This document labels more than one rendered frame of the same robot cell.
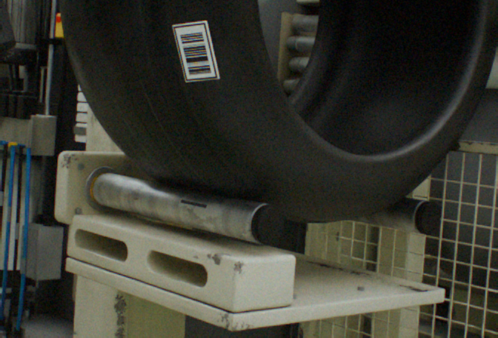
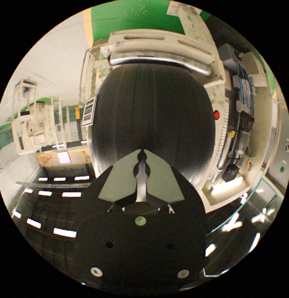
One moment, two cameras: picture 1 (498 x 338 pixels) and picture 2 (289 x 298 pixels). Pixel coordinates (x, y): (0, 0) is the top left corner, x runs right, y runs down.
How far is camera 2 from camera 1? 96 cm
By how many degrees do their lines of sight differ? 54
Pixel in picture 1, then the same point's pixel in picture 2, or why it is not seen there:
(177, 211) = (155, 53)
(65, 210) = (217, 60)
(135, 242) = (173, 42)
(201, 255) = (127, 41)
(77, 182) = (216, 70)
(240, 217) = (115, 57)
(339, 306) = not seen: hidden behind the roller
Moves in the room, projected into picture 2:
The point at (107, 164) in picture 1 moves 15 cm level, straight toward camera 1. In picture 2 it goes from (209, 79) to (189, 58)
